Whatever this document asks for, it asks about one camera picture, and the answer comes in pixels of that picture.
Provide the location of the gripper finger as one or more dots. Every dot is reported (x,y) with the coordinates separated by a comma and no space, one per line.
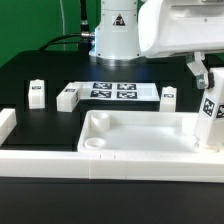
(204,78)

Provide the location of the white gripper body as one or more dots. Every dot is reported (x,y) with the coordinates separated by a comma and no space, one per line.
(171,27)

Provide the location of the white desk tabletop tray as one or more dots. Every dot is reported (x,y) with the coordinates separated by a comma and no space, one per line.
(141,131)

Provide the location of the white U-shaped obstacle fence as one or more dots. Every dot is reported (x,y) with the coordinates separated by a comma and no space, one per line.
(162,166)

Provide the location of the white fiducial marker sheet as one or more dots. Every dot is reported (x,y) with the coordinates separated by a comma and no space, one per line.
(117,91)

